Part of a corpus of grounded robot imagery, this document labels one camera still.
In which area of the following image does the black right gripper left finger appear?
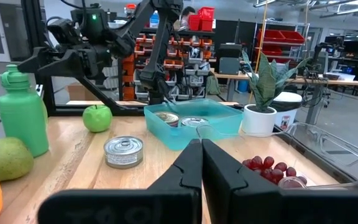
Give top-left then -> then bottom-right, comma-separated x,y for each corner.
37,139 -> 203,224

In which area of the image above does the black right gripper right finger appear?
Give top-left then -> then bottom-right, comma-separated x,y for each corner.
202,139 -> 358,224

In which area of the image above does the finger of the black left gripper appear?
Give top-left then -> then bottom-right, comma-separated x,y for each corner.
17,47 -> 62,73
37,51 -> 86,78

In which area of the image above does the red grape bunch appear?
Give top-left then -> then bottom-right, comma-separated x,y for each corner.
242,156 -> 308,187

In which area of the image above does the gold-lidded tin can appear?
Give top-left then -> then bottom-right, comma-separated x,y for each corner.
154,111 -> 180,128

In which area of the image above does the silver tin can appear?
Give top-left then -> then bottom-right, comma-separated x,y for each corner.
103,136 -> 144,170
180,116 -> 209,128

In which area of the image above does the cardboard box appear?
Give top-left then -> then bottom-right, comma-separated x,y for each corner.
66,82 -> 90,102

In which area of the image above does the green apple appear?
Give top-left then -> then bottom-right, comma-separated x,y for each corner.
82,104 -> 113,133

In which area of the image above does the blue bottle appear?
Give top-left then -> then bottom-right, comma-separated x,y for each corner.
149,10 -> 160,29

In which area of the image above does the teal plastic bin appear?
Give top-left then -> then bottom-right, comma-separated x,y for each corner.
144,98 -> 244,152

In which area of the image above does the snake plant in white pot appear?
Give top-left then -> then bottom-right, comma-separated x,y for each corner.
241,49 -> 312,138

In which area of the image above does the white trash can black liner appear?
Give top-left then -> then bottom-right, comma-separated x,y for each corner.
270,91 -> 303,131

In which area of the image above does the shelf rack with small bins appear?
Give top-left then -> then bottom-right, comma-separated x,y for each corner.
121,29 -> 214,102

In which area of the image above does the clear plastic bin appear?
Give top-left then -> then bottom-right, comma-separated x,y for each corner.
196,121 -> 358,191

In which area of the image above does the person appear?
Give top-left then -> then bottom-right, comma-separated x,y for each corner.
178,6 -> 197,30

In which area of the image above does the green pear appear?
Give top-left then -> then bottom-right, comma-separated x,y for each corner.
0,136 -> 35,183

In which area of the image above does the red storage bins stack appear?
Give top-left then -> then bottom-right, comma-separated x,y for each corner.
188,6 -> 216,32

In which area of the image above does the green bag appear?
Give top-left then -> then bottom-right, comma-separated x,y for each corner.
206,74 -> 222,96

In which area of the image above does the blue bucket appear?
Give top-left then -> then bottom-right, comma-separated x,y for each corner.
237,79 -> 250,93

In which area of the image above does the black and grey box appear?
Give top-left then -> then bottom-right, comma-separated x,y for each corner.
218,42 -> 243,75

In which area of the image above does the wooden top desk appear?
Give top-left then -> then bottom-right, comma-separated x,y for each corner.
211,70 -> 358,125

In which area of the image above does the shelf with red bins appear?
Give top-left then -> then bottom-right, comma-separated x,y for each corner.
255,21 -> 307,65

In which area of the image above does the black metal rig frame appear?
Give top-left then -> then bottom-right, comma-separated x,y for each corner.
0,0 -> 241,118

